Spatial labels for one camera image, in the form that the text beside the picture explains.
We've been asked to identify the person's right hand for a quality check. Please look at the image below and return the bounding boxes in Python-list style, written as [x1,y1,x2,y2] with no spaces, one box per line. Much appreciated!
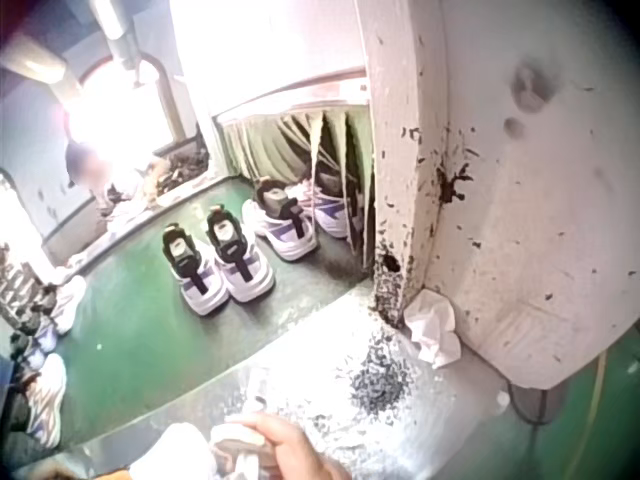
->
[224,411,353,480]

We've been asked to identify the white cloth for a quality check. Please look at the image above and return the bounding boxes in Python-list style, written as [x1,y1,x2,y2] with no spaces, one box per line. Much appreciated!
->
[208,422,281,480]

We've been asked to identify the white shoe piece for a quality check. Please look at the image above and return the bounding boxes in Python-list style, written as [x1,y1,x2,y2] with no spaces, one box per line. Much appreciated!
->
[127,422,219,480]

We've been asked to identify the pile of grey debris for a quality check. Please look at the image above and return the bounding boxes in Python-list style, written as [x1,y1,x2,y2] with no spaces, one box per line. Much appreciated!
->
[348,333,417,417]

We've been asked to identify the white purple sneaker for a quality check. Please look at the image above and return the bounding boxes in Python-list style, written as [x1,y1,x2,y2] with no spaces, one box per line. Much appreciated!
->
[161,222,232,317]
[288,170,352,240]
[241,179,320,262]
[206,204,277,304]

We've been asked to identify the crumpled white paper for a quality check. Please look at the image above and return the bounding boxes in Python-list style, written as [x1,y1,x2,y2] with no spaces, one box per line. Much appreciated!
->
[402,289,463,371]

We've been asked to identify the white striped sneaker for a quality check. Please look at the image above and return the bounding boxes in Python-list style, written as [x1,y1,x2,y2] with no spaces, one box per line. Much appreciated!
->
[8,352,69,450]
[47,274,89,337]
[12,309,60,357]

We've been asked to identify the tray of dark parts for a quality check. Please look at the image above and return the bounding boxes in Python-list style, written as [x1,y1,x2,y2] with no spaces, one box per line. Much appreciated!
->
[153,146,212,207]

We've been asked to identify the green strip curtain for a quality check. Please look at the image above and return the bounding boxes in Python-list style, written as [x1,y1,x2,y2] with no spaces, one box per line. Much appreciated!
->
[219,108,376,257]

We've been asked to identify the white stained machine housing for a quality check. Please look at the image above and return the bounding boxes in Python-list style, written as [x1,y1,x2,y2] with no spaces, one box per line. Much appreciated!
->
[353,0,640,392]

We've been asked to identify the dark cable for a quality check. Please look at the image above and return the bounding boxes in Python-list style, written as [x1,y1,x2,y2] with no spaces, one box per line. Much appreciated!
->
[507,379,554,427]

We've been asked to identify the yellow hose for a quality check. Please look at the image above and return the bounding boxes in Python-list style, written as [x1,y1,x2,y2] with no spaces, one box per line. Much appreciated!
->
[569,349,610,480]

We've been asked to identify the grey overhead duct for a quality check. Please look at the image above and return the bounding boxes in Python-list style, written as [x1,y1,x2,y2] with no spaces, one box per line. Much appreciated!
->
[91,0,147,72]

